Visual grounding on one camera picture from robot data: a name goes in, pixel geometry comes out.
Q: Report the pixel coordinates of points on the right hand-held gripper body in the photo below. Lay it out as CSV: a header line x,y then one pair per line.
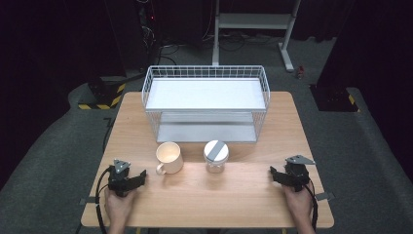
x,y
297,174

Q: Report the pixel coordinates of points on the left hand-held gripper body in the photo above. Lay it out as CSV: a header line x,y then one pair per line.
x,y
117,180

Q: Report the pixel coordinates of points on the cream white cup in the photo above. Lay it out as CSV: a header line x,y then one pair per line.
x,y
168,159

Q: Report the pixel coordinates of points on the glass jar with white lid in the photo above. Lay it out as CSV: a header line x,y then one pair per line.
x,y
216,156

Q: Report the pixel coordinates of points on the person's left hand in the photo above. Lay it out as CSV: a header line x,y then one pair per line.
x,y
118,208

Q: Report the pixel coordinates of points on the person's right hand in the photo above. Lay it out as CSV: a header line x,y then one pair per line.
x,y
299,204

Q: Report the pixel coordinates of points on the grey tape strip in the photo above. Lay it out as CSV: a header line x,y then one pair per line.
x,y
87,201
324,196

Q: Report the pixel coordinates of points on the black base with yellow stripes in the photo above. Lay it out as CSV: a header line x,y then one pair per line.
x,y
334,99
104,94

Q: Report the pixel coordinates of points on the small red object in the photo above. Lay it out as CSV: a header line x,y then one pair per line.
x,y
300,72

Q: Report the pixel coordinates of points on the dark equipment tower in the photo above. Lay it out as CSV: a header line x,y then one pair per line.
x,y
136,32

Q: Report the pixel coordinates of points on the grey metal stand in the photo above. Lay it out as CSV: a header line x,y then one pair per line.
x,y
253,21

